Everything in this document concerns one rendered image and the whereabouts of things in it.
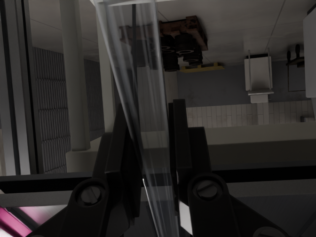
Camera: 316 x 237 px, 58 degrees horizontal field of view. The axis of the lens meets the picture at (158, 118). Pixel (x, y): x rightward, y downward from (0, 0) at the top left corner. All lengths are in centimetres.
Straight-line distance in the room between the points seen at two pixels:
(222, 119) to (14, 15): 806
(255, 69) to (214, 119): 238
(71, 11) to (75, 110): 19
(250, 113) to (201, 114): 137
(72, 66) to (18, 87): 15
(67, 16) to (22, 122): 24
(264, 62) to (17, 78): 635
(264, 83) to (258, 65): 42
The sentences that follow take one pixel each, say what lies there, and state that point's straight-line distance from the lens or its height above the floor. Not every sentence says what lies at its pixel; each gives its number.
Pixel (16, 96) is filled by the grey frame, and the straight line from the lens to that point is 47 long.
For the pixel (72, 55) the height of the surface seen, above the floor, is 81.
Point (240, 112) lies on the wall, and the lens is 837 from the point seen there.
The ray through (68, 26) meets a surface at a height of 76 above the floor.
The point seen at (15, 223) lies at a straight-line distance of 23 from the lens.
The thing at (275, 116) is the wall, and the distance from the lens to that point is 841.
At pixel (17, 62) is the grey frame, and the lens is 47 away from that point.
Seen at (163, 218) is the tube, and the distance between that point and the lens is 17.
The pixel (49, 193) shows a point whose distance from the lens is 20.
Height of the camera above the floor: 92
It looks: 3 degrees up
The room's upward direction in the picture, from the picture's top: 176 degrees clockwise
